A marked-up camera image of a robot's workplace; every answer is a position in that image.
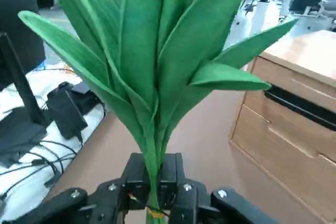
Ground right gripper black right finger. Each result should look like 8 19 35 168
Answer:
160 152 279 224

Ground black floor cable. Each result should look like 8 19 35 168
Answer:
0 140 85 198

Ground wooden drawer box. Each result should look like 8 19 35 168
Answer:
228 29 336 224

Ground red tulip bouquet green leaves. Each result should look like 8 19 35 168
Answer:
17 0 299 224

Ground white pedestal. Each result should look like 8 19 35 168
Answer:
236 0 282 49

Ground white floor sheet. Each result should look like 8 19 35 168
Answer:
0 70 107 222

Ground black power adapter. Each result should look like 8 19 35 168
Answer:
46 81 89 141

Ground dark cabinet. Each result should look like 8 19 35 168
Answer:
0 0 46 88

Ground small black box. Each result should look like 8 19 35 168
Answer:
70 81 106 118

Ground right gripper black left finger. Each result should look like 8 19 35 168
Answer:
39 152 150 224

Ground dark camera stand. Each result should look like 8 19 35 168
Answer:
0 31 48 168

